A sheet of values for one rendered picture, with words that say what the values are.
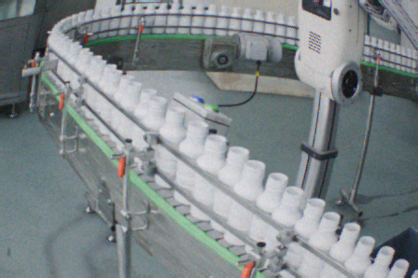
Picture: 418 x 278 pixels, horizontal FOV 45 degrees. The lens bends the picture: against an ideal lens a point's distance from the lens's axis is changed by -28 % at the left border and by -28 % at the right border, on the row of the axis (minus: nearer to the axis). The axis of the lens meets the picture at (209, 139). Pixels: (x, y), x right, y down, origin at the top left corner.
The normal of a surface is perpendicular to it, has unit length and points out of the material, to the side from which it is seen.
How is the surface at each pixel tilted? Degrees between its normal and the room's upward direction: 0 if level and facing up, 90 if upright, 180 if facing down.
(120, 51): 90
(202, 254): 90
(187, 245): 90
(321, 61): 90
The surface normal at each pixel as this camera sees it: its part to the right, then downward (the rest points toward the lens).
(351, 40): 0.51, 0.54
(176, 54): 0.26, 0.39
